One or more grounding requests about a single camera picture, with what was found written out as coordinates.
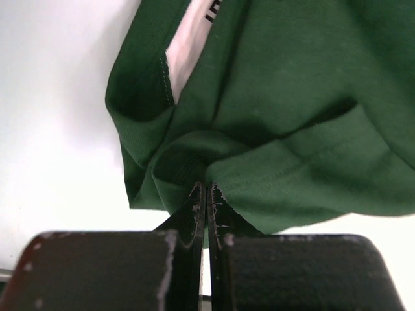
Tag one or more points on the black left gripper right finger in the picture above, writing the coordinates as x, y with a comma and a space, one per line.
254, 271

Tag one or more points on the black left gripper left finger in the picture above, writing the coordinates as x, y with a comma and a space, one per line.
114, 270

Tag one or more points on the white and green t-shirt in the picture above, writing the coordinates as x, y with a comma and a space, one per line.
300, 111

